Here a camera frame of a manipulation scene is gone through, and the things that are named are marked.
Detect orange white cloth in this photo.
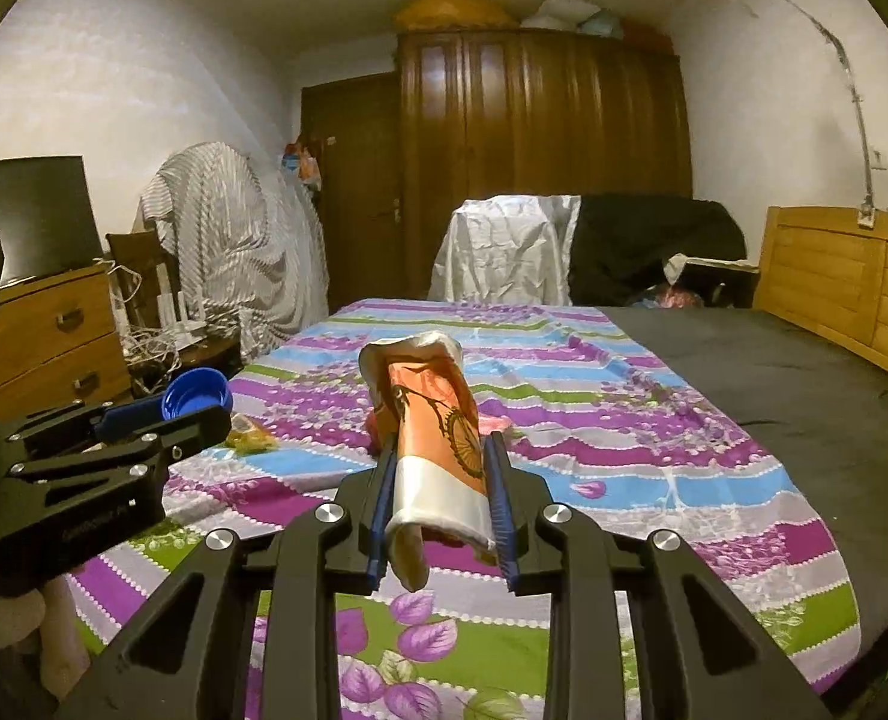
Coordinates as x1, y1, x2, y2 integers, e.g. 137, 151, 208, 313
359, 331, 501, 590

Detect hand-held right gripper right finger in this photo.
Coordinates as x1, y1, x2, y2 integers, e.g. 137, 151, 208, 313
485, 431, 835, 720

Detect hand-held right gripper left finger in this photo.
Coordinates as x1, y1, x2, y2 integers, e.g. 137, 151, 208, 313
54, 435, 400, 720

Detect tangle of white cables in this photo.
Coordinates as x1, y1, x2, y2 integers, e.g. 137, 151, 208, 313
103, 259, 190, 391

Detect wooden door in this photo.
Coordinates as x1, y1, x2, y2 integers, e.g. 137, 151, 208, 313
299, 71, 407, 316

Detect white and blue bags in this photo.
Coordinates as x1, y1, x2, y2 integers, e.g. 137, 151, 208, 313
519, 0, 625, 38

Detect wooden wardrobe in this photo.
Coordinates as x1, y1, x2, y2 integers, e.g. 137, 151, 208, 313
397, 28, 694, 301

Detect hanging colourful bags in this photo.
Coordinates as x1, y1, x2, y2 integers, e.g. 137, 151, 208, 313
279, 136, 323, 192

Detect dark wooden chair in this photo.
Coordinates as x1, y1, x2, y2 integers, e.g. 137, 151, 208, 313
105, 231, 244, 383

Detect white router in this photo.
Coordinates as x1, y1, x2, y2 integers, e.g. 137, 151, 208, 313
155, 262, 212, 346

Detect orange bag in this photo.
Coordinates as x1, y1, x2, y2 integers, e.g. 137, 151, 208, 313
393, 0, 520, 32

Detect open dark box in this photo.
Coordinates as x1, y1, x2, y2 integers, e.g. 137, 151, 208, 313
665, 255, 760, 308

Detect black cloth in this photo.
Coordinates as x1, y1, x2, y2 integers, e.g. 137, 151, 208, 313
568, 193, 749, 308

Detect silver cover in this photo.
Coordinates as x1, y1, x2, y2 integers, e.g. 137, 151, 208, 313
429, 195, 581, 307

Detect wooden dresser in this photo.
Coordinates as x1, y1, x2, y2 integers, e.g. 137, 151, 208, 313
0, 262, 134, 432

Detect wall cable conduit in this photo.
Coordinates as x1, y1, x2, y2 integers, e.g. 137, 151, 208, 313
755, 0, 880, 230

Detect wooden bed headboard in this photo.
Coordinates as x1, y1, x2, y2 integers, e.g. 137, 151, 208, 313
751, 204, 888, 391

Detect wooden dresser drawer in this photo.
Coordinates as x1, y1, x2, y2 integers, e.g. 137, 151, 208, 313
0, 330, 131, 428
0, 274, 119, 383

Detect black monitor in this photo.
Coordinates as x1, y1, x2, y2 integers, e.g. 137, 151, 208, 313
0, 155, 106, 290

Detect blue plastic cap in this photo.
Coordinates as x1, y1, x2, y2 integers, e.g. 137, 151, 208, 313
160, 367, 233, 421

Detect dark grey blanket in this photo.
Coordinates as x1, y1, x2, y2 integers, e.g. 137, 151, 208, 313
601, 304, 888, 698

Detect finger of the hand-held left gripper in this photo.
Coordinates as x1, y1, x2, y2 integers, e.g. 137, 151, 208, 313
9, 405, 233, 500
0, 399, 171, 458

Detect grey striped cloth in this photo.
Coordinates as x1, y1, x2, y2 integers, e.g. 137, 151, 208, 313
140, 141, 330, 361

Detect striped floral bedsheet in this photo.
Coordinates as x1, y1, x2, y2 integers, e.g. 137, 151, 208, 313
65, 296, 861, 720

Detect yellow wrapper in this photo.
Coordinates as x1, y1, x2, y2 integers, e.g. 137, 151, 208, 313
226, 414, 276, 455

